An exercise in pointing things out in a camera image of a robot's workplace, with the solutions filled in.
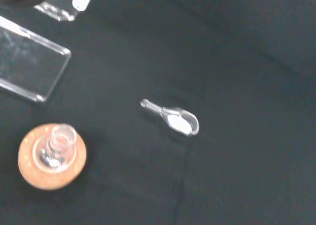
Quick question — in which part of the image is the black cloth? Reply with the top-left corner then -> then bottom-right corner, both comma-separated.
0,0 -> 316,225

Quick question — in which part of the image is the clear acrylic funnel stand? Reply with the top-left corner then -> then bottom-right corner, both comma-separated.
0,0 -> 76,103

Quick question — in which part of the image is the cork ring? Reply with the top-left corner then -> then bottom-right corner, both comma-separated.
17,122 -> 87,190

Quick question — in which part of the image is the clear round-bottom flask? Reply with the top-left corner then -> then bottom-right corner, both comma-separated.
32,123 -> 78,173

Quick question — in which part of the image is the glass weighing funnel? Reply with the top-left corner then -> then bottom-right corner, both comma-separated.
140,98 -> 200,137

